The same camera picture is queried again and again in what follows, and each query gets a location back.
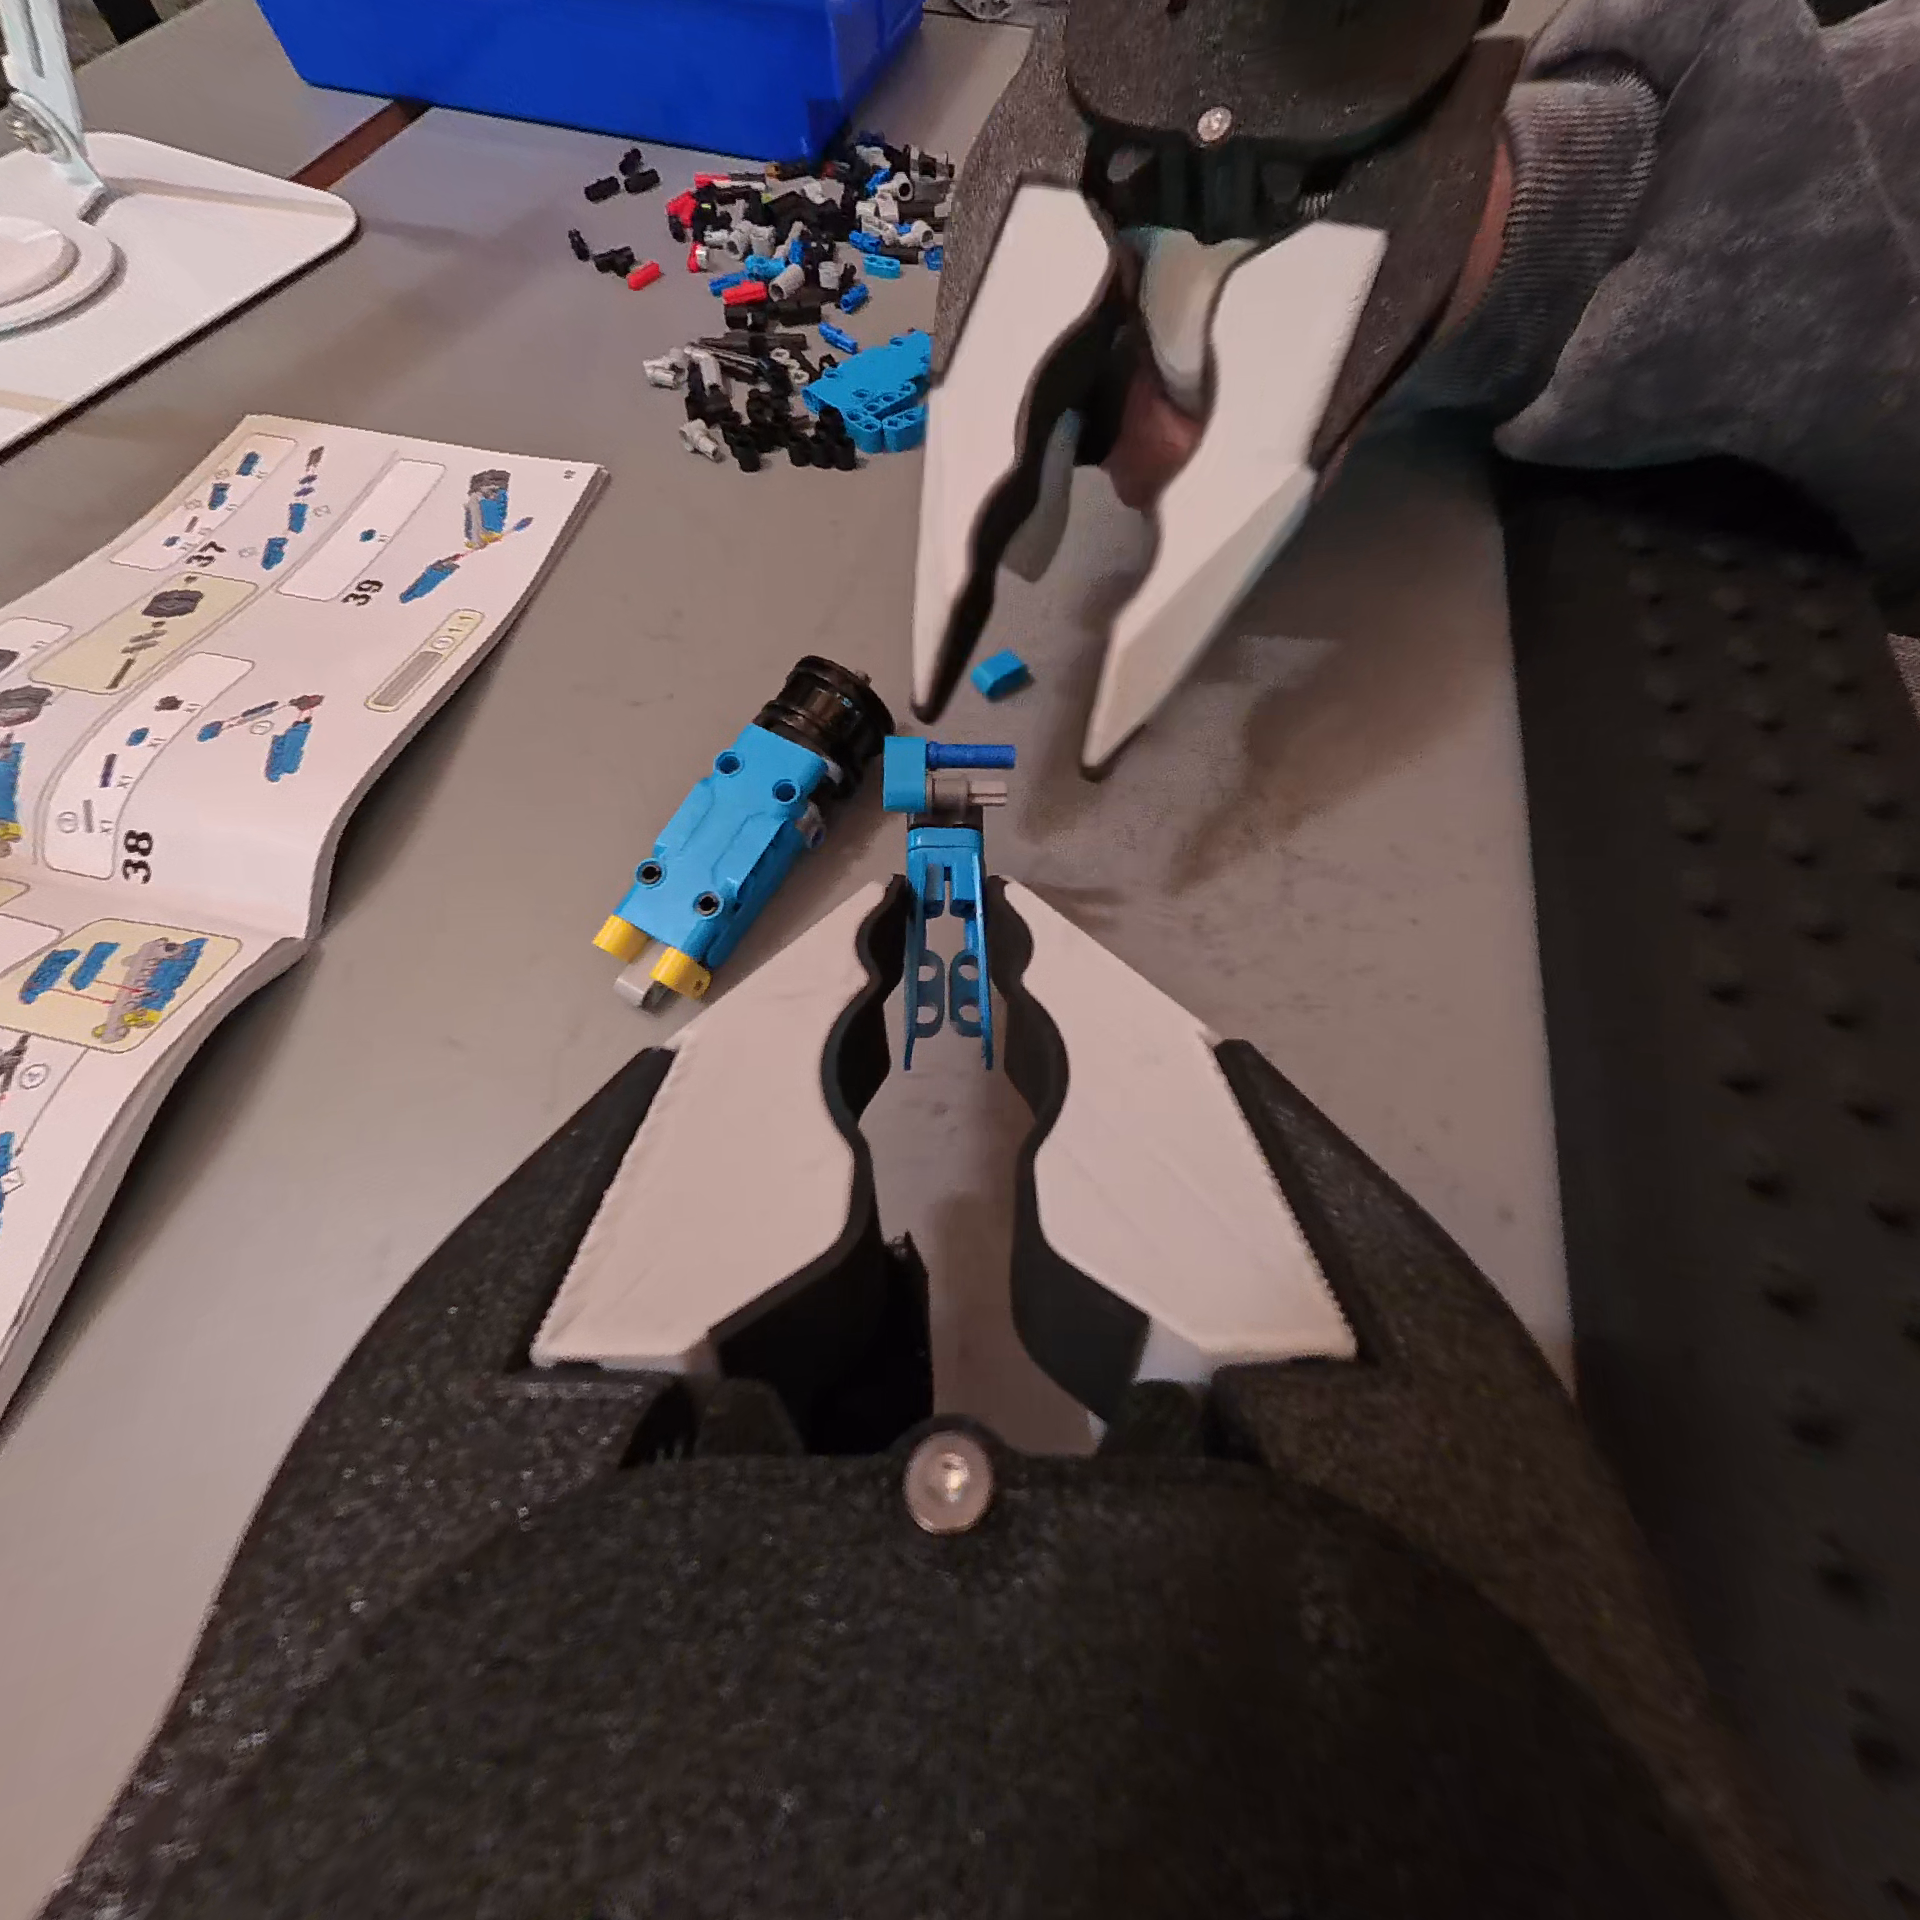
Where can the large blue frame block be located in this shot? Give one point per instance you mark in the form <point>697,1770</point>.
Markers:
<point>869,397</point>

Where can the black perforated pad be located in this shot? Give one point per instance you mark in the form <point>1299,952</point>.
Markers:
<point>1724,1049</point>

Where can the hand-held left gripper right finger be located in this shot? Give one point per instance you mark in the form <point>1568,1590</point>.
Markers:
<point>1184,1185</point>

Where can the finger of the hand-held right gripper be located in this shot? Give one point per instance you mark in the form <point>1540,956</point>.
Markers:
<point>1260,451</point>
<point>991,405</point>

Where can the blue motor block yellow pins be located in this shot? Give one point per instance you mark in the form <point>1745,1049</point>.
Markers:
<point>721,838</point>

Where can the blue bin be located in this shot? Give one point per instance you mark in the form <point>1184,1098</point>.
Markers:
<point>600,59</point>

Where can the tiny blue brick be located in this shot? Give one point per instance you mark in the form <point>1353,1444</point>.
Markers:
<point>1000,675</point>

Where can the pile of small building parts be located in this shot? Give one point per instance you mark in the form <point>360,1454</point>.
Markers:
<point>765,269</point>

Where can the small blue beam assembly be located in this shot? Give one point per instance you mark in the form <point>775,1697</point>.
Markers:
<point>937,856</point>

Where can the person's right hand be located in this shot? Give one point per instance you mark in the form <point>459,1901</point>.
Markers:
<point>1163,451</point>

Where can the black wheel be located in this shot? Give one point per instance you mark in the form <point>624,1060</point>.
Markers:
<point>819,713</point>

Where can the open instruction booklet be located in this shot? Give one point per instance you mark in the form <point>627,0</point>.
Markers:
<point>225,749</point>

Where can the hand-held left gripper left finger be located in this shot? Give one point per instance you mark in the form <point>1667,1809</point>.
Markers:
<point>721,1185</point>

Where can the person's right forearm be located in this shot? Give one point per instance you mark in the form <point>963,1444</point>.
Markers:
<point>1694,224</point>

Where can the white stand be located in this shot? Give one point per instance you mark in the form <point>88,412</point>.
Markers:
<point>225,224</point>

